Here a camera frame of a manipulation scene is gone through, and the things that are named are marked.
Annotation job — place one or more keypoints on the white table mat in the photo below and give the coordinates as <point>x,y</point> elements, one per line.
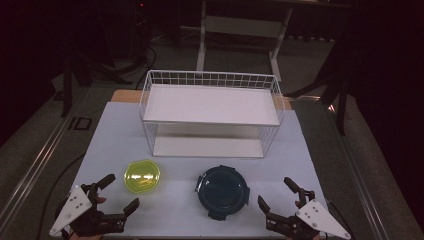
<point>180,203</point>

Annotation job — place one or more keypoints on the black metal stand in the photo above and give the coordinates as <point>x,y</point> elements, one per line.
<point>340,100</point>
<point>68,86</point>

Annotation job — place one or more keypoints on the yellow-green plastic bowl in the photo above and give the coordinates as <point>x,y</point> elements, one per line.
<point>141,176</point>

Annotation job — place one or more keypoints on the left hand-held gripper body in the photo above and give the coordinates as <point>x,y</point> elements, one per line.
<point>75,206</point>

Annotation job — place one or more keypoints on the person's right hand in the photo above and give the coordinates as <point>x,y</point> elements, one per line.
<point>297,204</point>

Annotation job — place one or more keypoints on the white metal desk frame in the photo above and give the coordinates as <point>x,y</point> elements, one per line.
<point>243,26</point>

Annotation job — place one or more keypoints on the person's left hand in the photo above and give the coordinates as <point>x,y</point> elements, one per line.
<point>101,200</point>

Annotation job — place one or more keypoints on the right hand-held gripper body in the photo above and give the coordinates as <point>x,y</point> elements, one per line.
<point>316,216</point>

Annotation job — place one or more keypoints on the dark teal lidded round container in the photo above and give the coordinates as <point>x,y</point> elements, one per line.
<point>222,192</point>

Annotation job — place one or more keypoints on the metal floor rail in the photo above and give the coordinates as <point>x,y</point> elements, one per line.
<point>360,180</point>
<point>36,166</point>

